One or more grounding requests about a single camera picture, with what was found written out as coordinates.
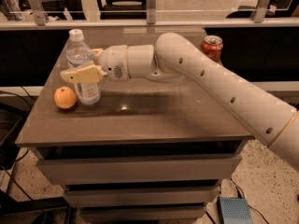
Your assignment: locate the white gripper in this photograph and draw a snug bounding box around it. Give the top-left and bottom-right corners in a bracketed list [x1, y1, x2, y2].
[60, 45, 129, 84]

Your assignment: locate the orange fruit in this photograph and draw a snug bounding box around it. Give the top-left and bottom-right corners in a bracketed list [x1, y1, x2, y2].
[54, 87, 77, 109]

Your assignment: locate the clear plastic water bottle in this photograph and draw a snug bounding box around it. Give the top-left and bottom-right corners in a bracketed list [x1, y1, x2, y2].
[66, 29, 101, 105]

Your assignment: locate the blue perforated box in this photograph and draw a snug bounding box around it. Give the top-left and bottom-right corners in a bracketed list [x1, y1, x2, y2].
[217, 197, 253, 224]

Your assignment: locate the grey drawer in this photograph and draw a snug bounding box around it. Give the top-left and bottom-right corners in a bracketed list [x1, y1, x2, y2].
[80, 205, 206, 224]
[64, 187, 219, 207]
[36, 154, 241, 185]

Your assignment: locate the grey drawer cabinet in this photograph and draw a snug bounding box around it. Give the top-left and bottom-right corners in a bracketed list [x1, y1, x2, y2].
[15, 26, 259, 224]

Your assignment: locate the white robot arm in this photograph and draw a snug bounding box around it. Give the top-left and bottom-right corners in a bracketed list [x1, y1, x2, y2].
[61, 33, 299, 171]

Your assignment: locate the bottom grey drawer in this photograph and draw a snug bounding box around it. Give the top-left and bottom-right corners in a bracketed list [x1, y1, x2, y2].
[80, 205, 206, 224]

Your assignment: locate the top grey drawer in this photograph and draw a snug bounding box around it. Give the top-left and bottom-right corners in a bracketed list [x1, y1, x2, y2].
[36, 154, 241, 185]

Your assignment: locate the red cola can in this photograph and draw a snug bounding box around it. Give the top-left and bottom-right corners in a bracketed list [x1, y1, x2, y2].
[201, 35, 223, 63]

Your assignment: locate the middle grey drawer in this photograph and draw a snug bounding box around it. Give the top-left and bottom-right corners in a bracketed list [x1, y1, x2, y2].
[64, 187, 219, 207]

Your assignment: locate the black cable on floor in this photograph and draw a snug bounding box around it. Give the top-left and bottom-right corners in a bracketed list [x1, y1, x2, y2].
[0, 147, 48, 224]

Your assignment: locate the glass railing with metal posts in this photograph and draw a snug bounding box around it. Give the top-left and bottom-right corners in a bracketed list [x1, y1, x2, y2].
[0, 0, 299, 30]

